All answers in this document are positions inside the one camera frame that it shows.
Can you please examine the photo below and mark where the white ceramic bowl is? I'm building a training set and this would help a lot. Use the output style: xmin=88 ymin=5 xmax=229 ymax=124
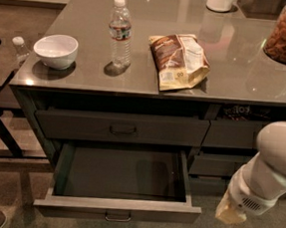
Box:
xmin=34 ymin=35 xmax=79 ymax=70

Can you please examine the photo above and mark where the dark side table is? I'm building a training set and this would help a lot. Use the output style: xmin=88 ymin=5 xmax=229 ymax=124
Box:
xmin=0 ymin=70 xmax=46 ymax=159

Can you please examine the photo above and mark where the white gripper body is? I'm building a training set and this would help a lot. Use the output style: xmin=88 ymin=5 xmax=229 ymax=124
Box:
xmin=227 ymin=173 xmax=276 ymax=216

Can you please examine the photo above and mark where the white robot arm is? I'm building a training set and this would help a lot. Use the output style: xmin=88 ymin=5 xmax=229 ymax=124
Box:
xmin=215 ymin=121 xmax=286 ymax=225

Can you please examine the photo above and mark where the small bottle white cap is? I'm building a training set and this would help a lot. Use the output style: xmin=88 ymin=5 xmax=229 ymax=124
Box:
xmin=12 ymin=36 xmax=30 ymax=65

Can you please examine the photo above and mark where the brown yellow snack bag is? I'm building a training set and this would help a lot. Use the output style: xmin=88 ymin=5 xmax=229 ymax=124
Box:
xmin=148 ymin=34 xmax=210 ymax=91

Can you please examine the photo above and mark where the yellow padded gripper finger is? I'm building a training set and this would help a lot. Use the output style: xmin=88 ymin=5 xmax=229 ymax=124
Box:
xmin=215 ymin=191 xmax=247 ymax=225

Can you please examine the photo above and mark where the grey cabinet island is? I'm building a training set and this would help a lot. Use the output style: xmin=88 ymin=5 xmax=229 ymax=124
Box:
xmin=0 ymin=0 xmax=286 ymax=228

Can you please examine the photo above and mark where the dark snack packet in drawer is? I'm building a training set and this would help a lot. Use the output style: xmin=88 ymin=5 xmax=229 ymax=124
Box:
xmin=220 ymin=105 xmax=271 ymax=121

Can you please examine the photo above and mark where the clear plastic water bottle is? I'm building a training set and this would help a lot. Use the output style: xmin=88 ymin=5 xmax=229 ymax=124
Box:
xmin=109 ymin=0 xmax=133 ymax=69

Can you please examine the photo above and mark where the white cup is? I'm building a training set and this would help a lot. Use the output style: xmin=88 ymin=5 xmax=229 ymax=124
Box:
xmin=206 ymin=0 xmax=234 ymax=13

